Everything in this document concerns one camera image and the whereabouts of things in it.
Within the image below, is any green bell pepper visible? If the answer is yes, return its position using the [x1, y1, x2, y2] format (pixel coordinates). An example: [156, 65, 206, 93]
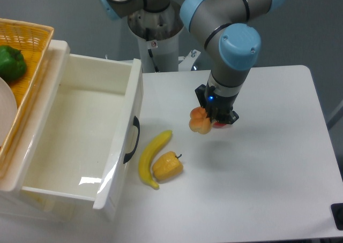
[1, 45, 27, 82]

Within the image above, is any black drawer handle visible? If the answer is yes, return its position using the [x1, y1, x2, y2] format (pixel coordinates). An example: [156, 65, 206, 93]
[123, 116, 140, 164]

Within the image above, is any white table mounting bracket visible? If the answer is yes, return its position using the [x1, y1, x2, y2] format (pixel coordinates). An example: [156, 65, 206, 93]
[178, 49, 201, 71]

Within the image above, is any open upper white drawer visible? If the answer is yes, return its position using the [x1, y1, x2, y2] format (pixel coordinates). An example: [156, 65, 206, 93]
[20, 53, 144, 210]

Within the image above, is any round golden bread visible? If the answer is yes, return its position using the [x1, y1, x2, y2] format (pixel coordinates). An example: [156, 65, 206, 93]
[189, 107, 212, 134]

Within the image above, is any yellow bell pepper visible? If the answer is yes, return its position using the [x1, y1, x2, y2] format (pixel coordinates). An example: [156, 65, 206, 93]
[152, 151, 183, 181]

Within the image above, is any yellow woven basket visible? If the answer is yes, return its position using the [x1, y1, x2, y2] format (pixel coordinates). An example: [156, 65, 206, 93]
[1, 18, 54, 178]

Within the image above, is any white plate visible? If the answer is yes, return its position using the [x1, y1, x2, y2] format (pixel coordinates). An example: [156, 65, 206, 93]
[0, 79, 17, 146]

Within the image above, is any red bell pepper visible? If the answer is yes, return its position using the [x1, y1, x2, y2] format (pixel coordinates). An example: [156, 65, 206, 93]
[212, 121, 228, 128]

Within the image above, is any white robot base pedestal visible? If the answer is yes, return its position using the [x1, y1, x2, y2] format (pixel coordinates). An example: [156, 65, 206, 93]
[126, 0, 186, 73]

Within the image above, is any yellow banana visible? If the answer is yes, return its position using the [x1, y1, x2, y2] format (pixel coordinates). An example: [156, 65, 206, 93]
[138, 130, 173, 190]

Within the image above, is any black corner device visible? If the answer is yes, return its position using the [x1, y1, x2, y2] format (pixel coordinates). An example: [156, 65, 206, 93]
[331, 203, 343, 231]

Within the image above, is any black cable on pedestal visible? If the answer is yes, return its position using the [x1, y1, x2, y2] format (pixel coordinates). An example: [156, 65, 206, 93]
[145, 28, 161, 73]

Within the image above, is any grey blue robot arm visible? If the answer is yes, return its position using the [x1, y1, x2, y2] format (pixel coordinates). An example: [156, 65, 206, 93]
[99, 0, 285, 124]

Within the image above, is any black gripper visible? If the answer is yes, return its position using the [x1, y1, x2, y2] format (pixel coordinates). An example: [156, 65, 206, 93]
[195, 84, 239, 125]

